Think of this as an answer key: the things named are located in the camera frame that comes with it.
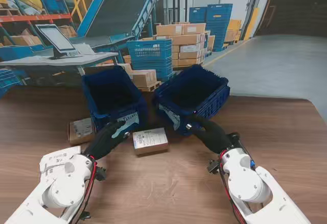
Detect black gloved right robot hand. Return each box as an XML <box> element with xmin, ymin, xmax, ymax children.
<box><xmin>187</xmin><ymin>114</ymin><xmax>232</xmax><ymax>155</ymax></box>

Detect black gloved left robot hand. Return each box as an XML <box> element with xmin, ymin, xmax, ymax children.
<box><xmin>83</xmin><ymin>120</ymin><xmax>130</xmax><ymax>161</ymax></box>

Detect cardboard box with large label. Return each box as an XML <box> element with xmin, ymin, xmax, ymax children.
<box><xmin>132</xmin><ymin>127</ymin><xmax>169</xmax><ymax>156</ymax></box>

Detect white padded mailer bag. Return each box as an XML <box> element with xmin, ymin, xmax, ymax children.
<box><xmin>39</xmin><ymin>146</ymin><xmax>82</xmax><ymax>181</ymax></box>

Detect small flat cardboard box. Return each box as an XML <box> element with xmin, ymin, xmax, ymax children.
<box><xmin>67</xmin><ymin>117</ymin><xmax>98</xmax><ymax>146</ymax></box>

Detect paper label boxed parcels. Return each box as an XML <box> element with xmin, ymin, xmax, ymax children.
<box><xmin>112</xmin><ymin>111</ymin><xmax>140</xmax><ymax>139</ymax></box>

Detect paper label bagged parcels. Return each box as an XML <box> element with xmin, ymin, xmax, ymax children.
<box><xmin>158</xmin><ymin>104</ymin><xmax>182</xmax><ymax>132</ymax></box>

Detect blue bin labelled bagged parcels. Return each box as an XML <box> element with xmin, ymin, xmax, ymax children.
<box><xmin>152</xmin><ymin>64</ymin><xmax>231</xmax><ymax>137</ymax></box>

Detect blue bin labelled boxed parcels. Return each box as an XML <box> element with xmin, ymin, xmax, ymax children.
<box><xmin>81</xmin><ymin>65</ymin><xmax>149</xmax><ymax>140</ymax></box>

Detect printed warehouse backdrop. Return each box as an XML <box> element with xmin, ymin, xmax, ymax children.
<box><xmin>0</xmin><ymin>0</ymin><xmax>327</xmax><ymax>125</ymax></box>

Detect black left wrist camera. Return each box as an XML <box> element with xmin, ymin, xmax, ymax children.
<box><xmin>96</xmin><ymin>166</ymin><xmax>107</xmax><ymax>182</ymax></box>

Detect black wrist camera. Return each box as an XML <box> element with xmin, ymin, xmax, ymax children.
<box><xmin>206</xmin><ymin>159</ymin><xmax>220</xmax><ymax>175</ymax></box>
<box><xmin>96</xmin><ymin>166</ymin><xmax>107</xmax><ymax>182</ymax></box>

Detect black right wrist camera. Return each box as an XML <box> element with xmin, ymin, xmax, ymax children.
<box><xmin>206</xmin><ymin>159</ymin><xmax>220</xmax><ymax>175</ymax></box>

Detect red black left arm cable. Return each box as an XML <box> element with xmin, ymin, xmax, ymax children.
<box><xmin>68</xmin><ymin>157</ymin><xmax>99</xmax><ymax>224</ymax></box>

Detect red black arm cable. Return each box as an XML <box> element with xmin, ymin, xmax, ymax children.
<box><xmin>68</xmin><ymin>157</ymin><xmax>99</xmax><ymax>224</ymax></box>
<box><xmin>218</xmin><ymin>152</ymin><xmax>246</xmax><ymax>224</ymax></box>

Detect red black right arm cable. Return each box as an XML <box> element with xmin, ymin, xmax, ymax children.
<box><xmin>218</xmin><ymin>152</ymin><xmax>246</xmax><ymax>224</ymax></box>

